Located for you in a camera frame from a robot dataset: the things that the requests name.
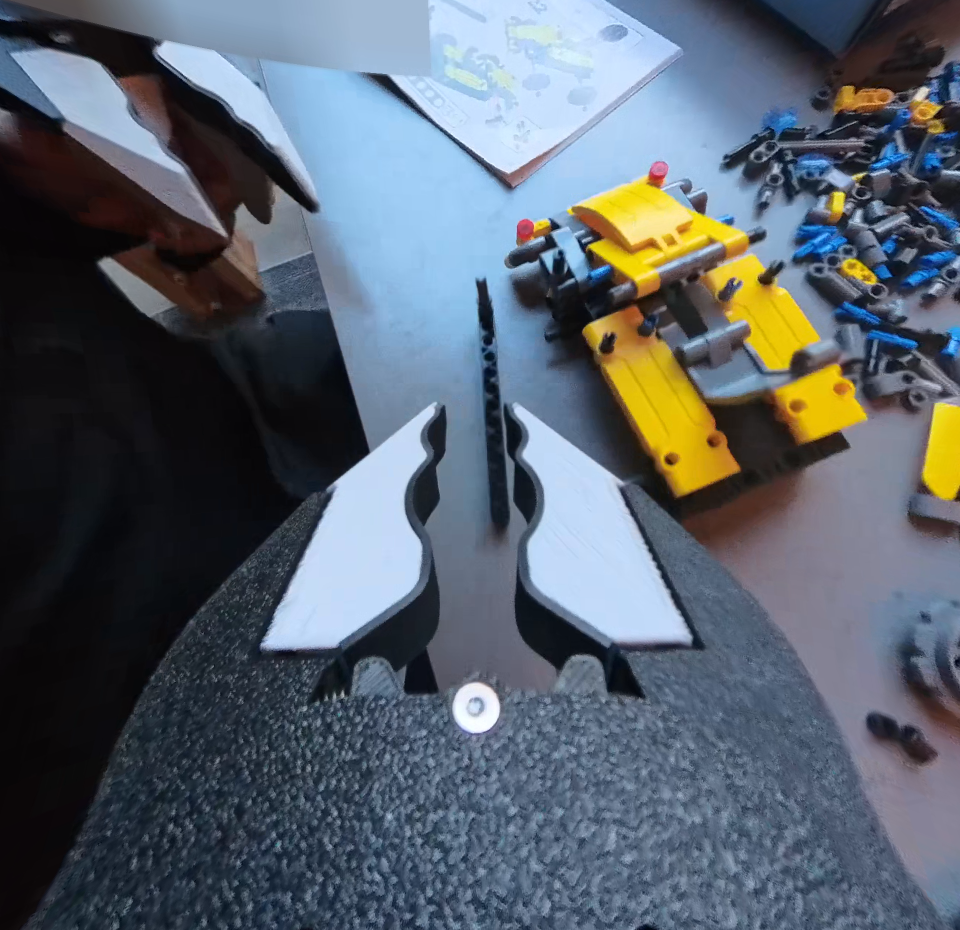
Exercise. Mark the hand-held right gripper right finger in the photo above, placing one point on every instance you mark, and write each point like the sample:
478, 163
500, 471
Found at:
600, 562

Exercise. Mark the yellow toy vehicle model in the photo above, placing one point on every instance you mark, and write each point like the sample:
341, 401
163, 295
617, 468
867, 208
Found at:
652, 397

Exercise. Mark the wooden furniture block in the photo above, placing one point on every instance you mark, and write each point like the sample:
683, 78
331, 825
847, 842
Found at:
202, 285

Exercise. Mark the small black connector piece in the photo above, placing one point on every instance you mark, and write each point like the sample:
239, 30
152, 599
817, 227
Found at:
900, 735

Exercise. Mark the long black holed beam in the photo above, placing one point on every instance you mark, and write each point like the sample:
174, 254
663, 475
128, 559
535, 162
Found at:
493, 405

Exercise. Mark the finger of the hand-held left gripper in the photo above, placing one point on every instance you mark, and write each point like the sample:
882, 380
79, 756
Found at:
225, 112
112, 135

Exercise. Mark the yellow curved panel piece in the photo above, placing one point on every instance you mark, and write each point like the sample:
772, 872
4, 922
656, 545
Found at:
943, 450

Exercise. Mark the blue cardboard kit box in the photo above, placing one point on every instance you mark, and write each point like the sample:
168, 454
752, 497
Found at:
810, 0

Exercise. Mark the black toy tyre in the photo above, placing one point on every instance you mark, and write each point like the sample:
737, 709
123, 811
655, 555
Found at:
937, 660

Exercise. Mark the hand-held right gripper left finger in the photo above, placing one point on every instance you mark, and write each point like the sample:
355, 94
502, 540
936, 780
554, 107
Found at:
352, 562

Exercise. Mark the grey desk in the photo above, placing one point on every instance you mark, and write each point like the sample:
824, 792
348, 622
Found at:
420, 270

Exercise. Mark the pile of small building pieces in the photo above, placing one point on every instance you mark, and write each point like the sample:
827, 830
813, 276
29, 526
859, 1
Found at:
885, 232

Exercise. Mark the person's dark clothing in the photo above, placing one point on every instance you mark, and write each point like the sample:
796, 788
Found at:
112, 495

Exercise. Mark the white instruction booklet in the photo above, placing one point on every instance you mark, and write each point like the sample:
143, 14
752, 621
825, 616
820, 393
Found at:
570, 82

